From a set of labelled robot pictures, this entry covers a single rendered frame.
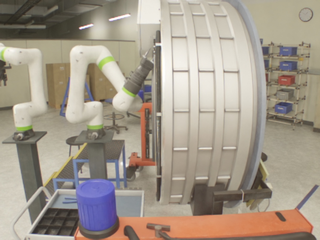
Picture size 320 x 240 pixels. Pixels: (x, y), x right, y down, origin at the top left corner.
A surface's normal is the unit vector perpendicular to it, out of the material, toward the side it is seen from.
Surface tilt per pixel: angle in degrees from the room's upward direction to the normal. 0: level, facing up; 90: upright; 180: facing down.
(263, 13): 90
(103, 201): 90
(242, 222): 0
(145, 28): 133
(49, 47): 90
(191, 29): 49
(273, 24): 90
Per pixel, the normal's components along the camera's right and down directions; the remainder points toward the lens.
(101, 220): 0.36, 0.22
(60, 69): 0.66, 0.18
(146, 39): 0.02, 0.83
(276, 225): 0.00, -0.97
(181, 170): 0.03, 0.54
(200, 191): 0.03, 0.24
